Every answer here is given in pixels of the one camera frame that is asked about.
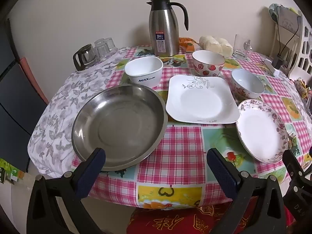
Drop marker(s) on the floral print bowl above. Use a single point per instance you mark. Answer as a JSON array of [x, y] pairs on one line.
[[246, 82]]

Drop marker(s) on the black charger adapter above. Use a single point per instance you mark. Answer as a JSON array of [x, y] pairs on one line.
[[278, 62]]

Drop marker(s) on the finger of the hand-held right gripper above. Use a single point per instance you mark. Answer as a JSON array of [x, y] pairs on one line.
[[296, 169]]

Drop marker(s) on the pale printed package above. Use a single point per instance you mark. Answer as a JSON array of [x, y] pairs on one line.
[[286, 17]]

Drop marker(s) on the grey floral cloth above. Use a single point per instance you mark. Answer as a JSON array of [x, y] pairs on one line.
[[56, 112]]

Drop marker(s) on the white plastic block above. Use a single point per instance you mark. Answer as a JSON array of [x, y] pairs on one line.
[[270, 67]]

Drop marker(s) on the clear glass mug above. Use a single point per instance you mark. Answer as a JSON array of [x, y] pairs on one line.
[[241, 47]]

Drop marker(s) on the colourful candy packet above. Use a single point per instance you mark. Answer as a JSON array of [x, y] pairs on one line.
[[301, 87]]

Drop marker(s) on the orange snack packet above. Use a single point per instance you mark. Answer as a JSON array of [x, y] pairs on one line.
[[186, 43]]

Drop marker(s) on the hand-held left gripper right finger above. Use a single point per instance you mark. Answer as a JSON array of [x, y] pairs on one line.
[[221, 173]]

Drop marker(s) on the stainless steel thermos jug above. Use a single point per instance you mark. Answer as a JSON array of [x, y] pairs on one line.
[[164, 26]]

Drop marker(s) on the white square plate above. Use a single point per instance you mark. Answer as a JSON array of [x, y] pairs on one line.
[[199, 102]]

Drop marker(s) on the dark cabinet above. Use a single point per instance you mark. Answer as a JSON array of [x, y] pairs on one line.
[[17, 107]]

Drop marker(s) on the white square bowl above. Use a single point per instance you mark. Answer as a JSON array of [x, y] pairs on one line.
[[143, 72]]

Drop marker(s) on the bag of steamed buns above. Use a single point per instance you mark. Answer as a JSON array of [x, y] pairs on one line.
[[215, 44]]

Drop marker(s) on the green box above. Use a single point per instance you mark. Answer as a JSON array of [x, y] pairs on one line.
[[9, 170]]

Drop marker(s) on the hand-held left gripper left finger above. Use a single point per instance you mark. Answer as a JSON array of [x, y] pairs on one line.
[[90, 173]]

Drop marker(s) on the floral rimmed round plate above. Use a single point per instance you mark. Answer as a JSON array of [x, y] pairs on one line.
[[260, 131]]

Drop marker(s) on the strawberry print bowl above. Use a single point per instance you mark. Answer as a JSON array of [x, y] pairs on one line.
[[207, 69]]

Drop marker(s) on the white plastic rack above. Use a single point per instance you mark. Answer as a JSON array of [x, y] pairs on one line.
[[304, 53]]

